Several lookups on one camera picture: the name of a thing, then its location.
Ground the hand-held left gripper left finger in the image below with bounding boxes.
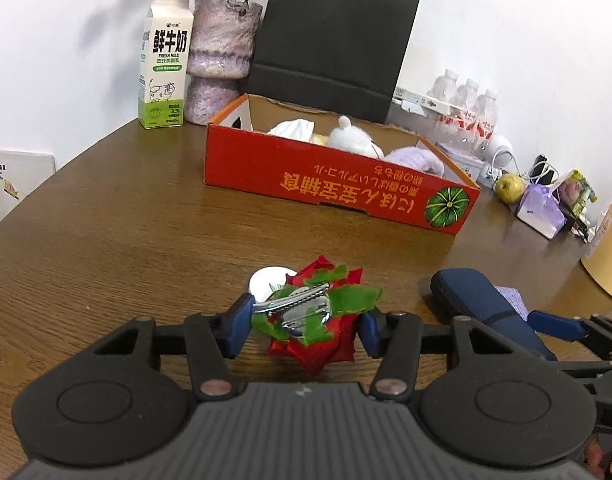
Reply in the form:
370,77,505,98
93,292,259,403

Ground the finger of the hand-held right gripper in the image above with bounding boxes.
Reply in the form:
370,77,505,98
527,309,612,348
556,349,612,378

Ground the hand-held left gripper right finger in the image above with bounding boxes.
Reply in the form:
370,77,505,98
358,309,519,402

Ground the red flower hair clip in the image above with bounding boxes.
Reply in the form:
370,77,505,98
251,255,385,363

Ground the navy glasses case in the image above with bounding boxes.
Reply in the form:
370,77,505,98
430,267,558,361

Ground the red cardboard box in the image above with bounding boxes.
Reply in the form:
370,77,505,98
203,92,482,237

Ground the purple towel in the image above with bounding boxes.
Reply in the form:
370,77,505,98
386,146,445,178

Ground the white and yellow plush toy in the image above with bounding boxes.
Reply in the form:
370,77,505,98
311,115,387,158

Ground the white paper towel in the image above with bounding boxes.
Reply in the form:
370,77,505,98
267,118,317,143

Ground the person's right hand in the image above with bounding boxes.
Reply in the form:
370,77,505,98
583,437,612,480

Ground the purple cleaning cloth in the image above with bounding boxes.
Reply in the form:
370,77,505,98
493,285,531,321

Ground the white round lid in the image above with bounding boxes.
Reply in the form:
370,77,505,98
249,266,299,302

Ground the cream thermos jug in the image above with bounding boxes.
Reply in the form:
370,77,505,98
580,187,612,301

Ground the purple tissue pack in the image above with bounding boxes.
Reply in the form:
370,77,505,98
516,180,569,240

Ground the colourful snack packet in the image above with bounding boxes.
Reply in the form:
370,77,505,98
556,169,598,211

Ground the yellow-green apple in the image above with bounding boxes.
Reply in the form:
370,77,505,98
495,172,527,205

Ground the pale tin box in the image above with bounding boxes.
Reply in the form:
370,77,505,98
438,145,492,181

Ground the small white fan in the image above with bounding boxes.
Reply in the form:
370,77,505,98
478,132,516,183

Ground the clear storage container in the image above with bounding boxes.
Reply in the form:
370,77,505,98
386,100,439,137

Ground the clear water bottle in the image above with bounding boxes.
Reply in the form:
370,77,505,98
473,89,500,153
453,78,483,146
426,70,461,136

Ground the white flat carton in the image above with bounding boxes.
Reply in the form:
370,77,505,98
393,86,459,113

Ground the white printed board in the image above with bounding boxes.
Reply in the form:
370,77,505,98
0,149,56,233

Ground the milk carton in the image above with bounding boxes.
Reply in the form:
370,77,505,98
138,0,195,130

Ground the pink mottled vase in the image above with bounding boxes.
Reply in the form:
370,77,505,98
185,0,263,126

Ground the black paper bag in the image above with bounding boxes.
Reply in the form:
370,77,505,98
247,0,421,125

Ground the white charging cable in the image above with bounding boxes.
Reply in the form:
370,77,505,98
491,150,554,183

